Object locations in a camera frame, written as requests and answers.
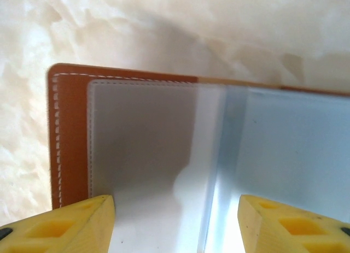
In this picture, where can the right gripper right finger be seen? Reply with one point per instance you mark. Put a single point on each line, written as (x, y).
(295, 231)

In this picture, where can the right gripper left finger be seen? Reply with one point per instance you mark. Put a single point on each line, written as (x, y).
(54, 231)

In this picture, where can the brown box base blue insert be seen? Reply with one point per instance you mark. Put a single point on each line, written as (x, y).
(71, 132)

